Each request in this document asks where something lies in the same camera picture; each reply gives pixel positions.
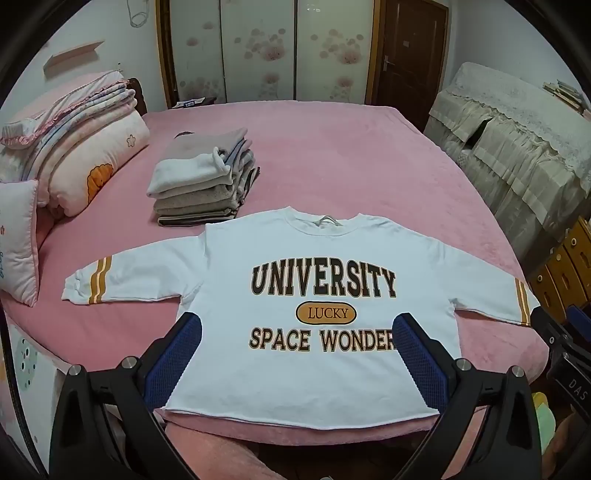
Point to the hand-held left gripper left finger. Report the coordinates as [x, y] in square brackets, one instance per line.
[173, 360]

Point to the yellow wooden drawer cabinet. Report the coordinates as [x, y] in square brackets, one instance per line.
[563, 267]

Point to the folded cartoon print quilt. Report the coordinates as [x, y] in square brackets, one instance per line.
[106, 152]

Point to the cloth-covered furniture with lace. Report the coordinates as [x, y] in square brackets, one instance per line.
[508, 138]

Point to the dark bedside table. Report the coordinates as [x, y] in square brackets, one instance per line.
[194, 102]

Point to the green yellow plastic stool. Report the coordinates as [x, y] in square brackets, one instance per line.
[545, 420]

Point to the brown wooden door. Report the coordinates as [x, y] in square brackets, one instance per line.
[411, 55]

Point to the floral sliding door wardrobe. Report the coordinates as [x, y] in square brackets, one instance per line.
[258, 46]

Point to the pile of books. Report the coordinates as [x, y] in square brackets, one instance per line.
[563, 92]

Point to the folded pink ruffled blanket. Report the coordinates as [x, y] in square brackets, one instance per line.
[69, 110]

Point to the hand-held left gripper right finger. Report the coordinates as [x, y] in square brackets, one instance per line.
[418, 364]

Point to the pink wall shelf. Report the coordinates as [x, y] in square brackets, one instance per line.
[69, 57]

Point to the stack of folded clothes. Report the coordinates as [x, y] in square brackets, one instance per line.
[198, 194]

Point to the white embroidered pillow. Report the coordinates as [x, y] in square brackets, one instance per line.
[18, 240]

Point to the white cartoon print bed sheet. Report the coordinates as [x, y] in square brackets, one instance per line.
[27, 369]

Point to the white printed sweatshirt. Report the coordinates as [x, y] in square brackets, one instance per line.
[277, 392]

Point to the dark wooden headboard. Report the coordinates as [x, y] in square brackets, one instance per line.
[138, 94]

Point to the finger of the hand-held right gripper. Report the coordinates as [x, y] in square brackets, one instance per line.
[579, 318]
[547, 327]

